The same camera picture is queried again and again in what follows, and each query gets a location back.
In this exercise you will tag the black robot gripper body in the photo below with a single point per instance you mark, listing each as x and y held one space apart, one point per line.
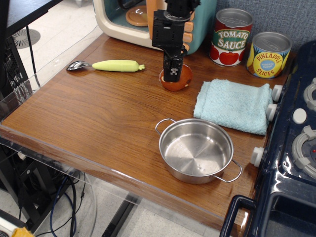
168 26

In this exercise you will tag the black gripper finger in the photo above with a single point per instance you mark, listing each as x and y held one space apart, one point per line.
172 68

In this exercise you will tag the brown plush mushroom toy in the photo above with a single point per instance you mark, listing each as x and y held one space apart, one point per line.
186 77

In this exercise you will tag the orange plate in microwave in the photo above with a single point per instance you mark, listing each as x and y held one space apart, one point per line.
137 16

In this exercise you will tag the toy microwave oven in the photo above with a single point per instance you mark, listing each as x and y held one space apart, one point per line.
110 16

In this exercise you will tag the tomato sauce can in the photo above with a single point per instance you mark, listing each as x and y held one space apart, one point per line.
230 36

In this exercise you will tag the light blue folded towel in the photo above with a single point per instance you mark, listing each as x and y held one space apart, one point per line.
234 105

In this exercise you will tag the stainless steel pot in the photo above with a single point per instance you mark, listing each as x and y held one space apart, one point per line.
196 151

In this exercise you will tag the pineapple slices can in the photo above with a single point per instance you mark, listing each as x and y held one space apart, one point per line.
268 55

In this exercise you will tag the black desk at left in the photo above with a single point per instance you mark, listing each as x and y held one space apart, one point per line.
17 14

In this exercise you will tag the dark blue toy stove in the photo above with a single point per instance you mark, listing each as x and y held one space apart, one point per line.
285 201

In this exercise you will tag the black table leg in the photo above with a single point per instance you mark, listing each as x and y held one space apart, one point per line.
118 219

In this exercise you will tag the spoon with green handle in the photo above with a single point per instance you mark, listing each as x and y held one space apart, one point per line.
109 65

